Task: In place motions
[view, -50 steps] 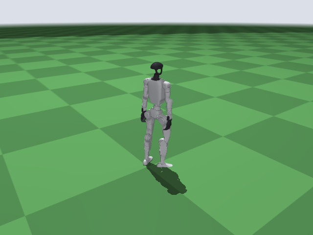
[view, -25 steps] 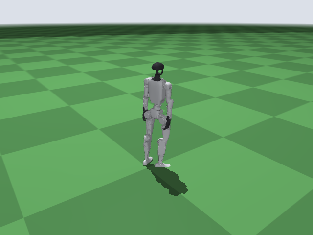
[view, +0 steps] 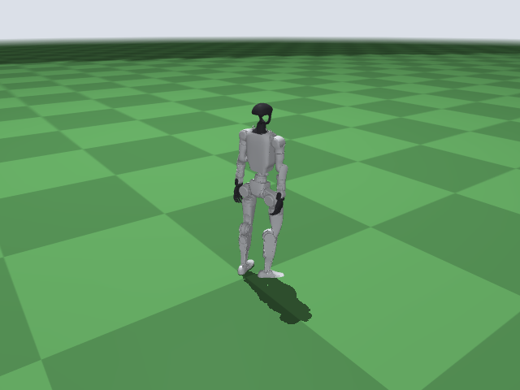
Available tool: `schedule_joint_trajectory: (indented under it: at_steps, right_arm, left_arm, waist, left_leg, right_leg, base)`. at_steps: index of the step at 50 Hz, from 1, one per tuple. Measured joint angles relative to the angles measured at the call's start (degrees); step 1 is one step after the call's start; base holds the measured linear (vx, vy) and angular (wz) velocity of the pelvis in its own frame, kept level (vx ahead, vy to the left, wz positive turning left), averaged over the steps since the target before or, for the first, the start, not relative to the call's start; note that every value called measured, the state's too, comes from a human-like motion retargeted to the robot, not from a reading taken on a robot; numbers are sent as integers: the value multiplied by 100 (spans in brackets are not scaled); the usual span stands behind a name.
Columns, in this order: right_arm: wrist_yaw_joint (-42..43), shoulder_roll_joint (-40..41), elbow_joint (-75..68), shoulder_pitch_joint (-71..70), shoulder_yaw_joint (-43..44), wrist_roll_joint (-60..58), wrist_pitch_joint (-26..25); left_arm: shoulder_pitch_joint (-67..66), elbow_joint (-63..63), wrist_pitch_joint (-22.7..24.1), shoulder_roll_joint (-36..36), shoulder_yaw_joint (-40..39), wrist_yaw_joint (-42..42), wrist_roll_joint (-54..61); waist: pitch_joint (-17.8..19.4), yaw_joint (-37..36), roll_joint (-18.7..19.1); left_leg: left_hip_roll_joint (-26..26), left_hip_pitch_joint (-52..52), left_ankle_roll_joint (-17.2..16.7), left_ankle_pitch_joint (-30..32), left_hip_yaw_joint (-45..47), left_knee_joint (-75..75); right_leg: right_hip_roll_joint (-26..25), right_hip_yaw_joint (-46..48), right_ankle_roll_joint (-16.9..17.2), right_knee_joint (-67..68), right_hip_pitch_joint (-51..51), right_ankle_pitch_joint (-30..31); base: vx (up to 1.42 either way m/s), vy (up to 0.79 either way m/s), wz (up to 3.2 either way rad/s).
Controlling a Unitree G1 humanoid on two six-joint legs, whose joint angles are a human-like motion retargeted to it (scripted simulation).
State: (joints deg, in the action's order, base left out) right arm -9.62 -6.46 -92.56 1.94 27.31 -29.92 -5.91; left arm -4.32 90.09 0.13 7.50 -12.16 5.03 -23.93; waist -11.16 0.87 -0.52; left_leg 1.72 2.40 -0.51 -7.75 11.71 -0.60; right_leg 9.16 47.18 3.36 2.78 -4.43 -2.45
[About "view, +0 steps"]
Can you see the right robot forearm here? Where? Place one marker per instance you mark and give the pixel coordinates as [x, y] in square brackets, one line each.
[281, 185]

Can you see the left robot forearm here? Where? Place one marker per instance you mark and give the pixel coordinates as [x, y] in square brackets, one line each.
[240, 171]

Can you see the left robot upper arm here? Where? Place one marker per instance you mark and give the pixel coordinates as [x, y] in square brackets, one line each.
[242, 146]

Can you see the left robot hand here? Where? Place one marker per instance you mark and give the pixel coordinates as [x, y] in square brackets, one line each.
[237, 195]

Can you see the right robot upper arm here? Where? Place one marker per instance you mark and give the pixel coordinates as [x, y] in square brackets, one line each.
[278, 143]

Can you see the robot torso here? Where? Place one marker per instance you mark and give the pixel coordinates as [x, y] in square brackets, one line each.
[261, 158]

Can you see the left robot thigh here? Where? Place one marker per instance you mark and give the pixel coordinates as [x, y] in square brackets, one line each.
[248, 203]

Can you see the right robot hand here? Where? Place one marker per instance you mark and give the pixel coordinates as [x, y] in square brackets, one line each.
[278, 205]

